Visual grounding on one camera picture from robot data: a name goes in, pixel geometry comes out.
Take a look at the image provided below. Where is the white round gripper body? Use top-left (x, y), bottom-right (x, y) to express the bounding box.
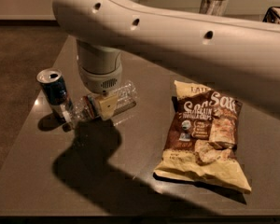
top-left (78, 63), bottom-right (122, 93)

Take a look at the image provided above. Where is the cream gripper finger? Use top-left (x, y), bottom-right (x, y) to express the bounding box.
top-left (94, 93), bottom-right (118, 120)

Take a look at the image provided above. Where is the clear plastic water bottle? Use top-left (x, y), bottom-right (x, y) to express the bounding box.
top-left (63, 80), bottom-right (137, 126)

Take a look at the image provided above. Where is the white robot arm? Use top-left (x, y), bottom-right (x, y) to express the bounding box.
top-left (52, 0), bottom-right (280, 119)

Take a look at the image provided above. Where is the blue silver redbull can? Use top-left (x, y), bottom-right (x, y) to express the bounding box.
top-left (36, 68), bottom-right (73, 122)

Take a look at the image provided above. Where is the brown yellow tortilla chips bag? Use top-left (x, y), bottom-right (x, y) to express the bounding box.
top-left (154, 81), bottom-right (251, 193)

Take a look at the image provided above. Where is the black wire basket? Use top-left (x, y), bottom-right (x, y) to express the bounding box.
top-left (263, 7), bottom-right (280, 24)

